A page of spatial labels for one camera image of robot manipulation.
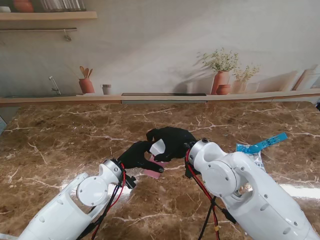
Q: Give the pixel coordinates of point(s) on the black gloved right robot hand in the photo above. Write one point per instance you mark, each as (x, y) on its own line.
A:
(175, 142)

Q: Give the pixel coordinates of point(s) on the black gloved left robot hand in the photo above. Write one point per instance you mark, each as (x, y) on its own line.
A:
(135, 155)

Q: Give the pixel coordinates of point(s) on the white square bottle cap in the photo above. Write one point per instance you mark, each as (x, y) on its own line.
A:
(157, 148)

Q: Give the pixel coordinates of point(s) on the pink seasoning bottle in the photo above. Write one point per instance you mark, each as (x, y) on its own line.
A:
(155, 173)

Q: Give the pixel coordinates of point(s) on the blue white seasoning bag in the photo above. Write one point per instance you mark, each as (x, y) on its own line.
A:
(258, 160)

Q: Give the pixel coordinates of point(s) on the blue plastic bag clip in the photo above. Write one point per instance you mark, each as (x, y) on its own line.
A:
(270, 141)

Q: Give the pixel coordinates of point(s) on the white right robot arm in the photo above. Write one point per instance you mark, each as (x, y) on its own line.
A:
(250, 190)

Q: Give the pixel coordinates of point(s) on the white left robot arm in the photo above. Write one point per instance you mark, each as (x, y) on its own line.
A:
(62, 212)

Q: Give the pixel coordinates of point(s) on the small round terracotta pot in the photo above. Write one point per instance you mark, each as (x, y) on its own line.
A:
(223, 90)

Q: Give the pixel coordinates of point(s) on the terracotta vase with flowers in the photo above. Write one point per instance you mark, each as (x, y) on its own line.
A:
(220, 80)

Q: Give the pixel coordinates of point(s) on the terracotta utensil pot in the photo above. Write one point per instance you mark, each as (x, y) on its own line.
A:
(86, 86)

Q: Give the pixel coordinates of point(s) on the pale vase with flowers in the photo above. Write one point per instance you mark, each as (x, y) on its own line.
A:
(241, 85)

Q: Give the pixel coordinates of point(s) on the metal faucet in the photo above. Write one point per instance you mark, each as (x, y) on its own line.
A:
(55, 86)

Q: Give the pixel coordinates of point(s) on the terracotta jar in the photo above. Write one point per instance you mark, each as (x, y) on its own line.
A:
(23, 5)

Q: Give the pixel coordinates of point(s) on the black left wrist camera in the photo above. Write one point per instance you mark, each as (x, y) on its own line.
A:
(130, 182)

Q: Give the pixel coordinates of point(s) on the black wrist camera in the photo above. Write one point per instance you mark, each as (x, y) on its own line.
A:
(190, 172)
(130, 182)

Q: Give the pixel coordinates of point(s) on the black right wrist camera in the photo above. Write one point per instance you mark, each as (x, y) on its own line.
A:
(190, 172)

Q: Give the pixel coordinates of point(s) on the metal hanging rail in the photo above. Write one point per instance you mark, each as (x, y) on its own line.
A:
(37, 29)

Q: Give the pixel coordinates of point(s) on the wooden wall shelf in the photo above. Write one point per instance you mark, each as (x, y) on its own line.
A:
(50, 16)

